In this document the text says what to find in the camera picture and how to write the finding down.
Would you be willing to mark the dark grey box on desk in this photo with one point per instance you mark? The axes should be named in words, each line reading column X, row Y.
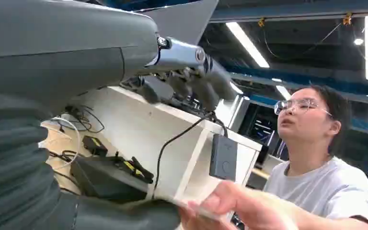
column 223, row 157

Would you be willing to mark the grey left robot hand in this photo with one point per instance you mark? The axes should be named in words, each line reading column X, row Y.
column 50, row 47

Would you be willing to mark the person's hand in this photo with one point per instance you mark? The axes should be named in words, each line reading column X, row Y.
column 247, row 206

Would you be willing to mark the ribbed grey left arm sleeve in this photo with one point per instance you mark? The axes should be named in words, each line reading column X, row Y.
column 12, row 165

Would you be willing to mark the white desk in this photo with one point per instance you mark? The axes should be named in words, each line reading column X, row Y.
column 139, row 130

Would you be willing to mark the person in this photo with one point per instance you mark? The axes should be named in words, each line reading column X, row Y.
column 323, row 187

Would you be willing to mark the large black device box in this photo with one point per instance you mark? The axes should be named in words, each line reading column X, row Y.
column 104, row 177

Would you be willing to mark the pale thin card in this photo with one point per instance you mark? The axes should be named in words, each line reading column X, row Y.
column 196, row 210

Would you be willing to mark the black clutter on desk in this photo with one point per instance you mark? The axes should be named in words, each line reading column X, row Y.
column 187, row 106

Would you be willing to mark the yellow ceiling clamp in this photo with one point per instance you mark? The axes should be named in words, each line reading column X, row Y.
column 261, row 22
column 347, row 19

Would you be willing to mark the silver pillar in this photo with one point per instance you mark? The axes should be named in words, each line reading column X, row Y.
column 238, row 112

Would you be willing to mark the grey angled panel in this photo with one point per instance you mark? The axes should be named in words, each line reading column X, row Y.
column 184, row 19

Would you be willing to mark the short ceiling light strip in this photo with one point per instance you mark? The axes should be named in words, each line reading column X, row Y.
column 283, row 92

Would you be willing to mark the black equipment rack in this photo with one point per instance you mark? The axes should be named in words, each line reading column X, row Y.
column 260, row 130

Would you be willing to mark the clear-rimmed eyeglasses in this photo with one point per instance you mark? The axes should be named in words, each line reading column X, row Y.
column 293, row 105

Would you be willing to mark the round ceiling spot light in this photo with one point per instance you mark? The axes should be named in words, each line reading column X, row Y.
column 358, row 41

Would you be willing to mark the small black adapter yellow label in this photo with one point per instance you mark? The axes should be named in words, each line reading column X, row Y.
column 94, row 146

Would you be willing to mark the long ceiling light strip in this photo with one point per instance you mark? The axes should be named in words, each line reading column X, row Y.
column 247, row 44

